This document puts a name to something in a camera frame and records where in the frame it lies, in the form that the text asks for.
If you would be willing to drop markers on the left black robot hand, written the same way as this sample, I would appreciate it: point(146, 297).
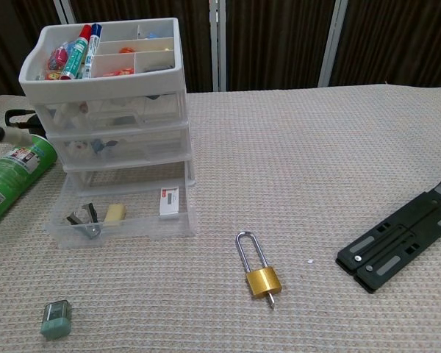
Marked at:
point(7, 135)

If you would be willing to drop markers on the translucent drawer with stationery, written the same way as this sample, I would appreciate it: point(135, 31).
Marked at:
point(139, 231)

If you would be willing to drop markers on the green pencil sharpener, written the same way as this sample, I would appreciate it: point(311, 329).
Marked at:
point(57, 320)

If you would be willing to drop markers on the translucent drawer with blue item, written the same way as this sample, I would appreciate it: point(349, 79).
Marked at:
point(150, 147)

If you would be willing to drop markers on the translucent drawer with white clutter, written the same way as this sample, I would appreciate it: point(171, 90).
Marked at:
point(154, 110)

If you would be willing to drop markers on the green cylindrical can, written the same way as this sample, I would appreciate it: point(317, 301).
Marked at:
point(14, 173)

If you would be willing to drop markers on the yellow red small sticker item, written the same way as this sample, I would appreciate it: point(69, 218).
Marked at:
point(53, 76)

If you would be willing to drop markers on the blue clip item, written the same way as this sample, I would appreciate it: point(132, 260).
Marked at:
point(99, 146)

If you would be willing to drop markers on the red candy packet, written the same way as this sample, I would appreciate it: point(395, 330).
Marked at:
point(60, 55)

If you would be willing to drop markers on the red cap whiteboard marker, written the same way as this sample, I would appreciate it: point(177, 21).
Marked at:
point(75, 55)

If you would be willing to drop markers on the black staple remover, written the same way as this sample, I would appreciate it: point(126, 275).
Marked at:
point(86, 215)

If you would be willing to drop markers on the blue cap whiteboard marker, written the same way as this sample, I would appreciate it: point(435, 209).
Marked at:
point(92, 48)

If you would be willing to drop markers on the orange red flat item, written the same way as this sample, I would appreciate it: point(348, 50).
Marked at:
point(119, 72)

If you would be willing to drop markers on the yellow eraser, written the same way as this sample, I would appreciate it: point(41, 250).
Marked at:
point(114, 214)

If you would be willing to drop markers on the small orange round item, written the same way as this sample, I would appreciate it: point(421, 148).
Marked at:
point(126, 49)

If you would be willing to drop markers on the white staple box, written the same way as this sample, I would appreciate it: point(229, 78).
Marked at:
point(169, 200)

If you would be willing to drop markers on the small blue item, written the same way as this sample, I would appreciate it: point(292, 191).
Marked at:
point(152, 35)

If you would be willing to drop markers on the beige waffle tablecloth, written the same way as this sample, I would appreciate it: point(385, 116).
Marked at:
point(242, 165)

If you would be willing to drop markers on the brass long shackle padlock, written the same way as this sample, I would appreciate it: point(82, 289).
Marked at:
point(263, 283)

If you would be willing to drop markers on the small silver key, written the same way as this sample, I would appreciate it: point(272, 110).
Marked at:
point(270, 301)

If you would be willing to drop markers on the black folding stand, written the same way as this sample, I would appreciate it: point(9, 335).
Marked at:
point(389, 250)

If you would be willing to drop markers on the white plastic drawer organizer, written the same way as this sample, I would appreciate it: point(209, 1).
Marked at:
point(103, 84)

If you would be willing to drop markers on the white screen frame post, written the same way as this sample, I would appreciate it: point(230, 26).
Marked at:
point(330, 40)
point(64, 9)
point(217, 44)

